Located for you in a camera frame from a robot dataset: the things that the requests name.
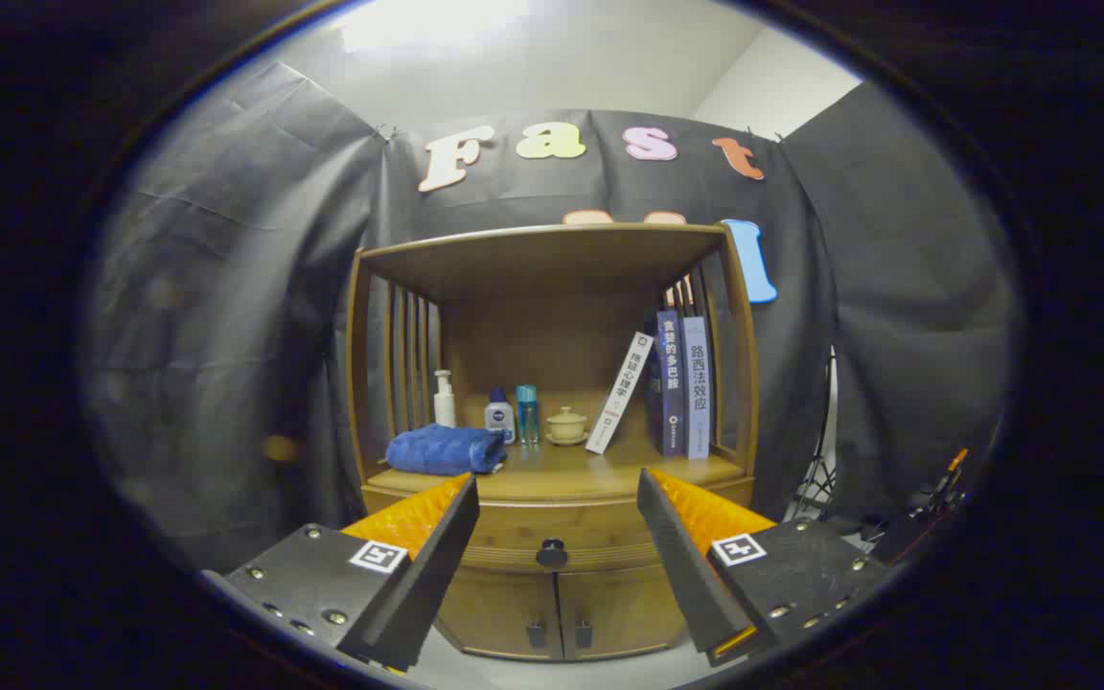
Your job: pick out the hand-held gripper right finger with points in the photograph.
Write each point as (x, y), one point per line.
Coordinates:
(681, 565)

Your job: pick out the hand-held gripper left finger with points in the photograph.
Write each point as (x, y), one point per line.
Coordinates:
(427, 575)

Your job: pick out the black round drawer knob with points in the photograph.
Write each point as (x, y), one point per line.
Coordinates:
(552, 553)

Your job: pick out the wooden cabinet door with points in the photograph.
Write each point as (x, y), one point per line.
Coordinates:
(504, 613)
(624, 604)

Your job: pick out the wooden countertop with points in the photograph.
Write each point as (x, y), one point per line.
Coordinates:
(562, 470)

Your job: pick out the wooden cabinet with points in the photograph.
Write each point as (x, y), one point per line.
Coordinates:
(552, 335)

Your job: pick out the blue folded towel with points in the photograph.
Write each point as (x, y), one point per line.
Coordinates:
(442, 450)

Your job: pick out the black book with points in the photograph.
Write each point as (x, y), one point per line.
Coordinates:
(655, 402)

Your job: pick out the white pump bottle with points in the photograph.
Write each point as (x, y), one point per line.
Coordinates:
(445, 407)

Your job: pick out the white bottle with blue cap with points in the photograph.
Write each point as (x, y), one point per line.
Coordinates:
(499, 419)

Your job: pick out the pale lilac book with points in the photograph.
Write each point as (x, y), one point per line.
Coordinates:
(697, 393)

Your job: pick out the beige lidded teacup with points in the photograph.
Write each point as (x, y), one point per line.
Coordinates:
(567, 426)

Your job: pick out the dark blue book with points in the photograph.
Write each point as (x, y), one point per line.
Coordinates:
(671, 383)

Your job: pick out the white book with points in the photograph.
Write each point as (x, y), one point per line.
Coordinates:
(621, 391)

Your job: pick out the clear blue bottle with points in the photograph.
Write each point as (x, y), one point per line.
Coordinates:
(527, 412)

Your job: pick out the black and orange device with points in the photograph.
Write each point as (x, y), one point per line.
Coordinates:
(926, 522)

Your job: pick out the black backdrop cloth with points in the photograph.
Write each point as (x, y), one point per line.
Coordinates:
(226, 287)

